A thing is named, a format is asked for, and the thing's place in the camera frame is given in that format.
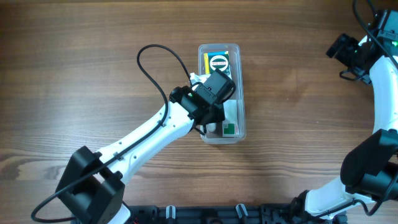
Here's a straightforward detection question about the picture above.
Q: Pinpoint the white spray bottle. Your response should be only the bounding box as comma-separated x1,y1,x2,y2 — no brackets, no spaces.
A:
206,123,216,133

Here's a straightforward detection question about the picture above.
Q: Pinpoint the blue yellow VapoDrops box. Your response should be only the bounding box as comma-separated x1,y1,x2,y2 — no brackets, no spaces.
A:
203,50,233,77

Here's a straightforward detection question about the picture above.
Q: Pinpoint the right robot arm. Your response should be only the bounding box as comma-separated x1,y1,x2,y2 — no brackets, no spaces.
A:
281,9,397,223

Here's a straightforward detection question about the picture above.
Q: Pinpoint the small dark green box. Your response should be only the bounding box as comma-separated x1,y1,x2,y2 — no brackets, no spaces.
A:
207,51,230,75

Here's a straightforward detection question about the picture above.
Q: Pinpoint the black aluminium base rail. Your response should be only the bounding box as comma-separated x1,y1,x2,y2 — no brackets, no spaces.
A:
127,203,348,224

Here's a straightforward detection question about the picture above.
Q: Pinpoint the white green medicine box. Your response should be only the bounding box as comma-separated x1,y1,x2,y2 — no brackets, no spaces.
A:
222,100,239,138

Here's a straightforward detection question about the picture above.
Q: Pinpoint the clear plastic container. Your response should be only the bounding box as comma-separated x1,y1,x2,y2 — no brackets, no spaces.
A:
198,44,246,144

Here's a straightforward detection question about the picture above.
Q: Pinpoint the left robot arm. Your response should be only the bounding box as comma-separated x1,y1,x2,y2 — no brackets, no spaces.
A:
57,69,236,223

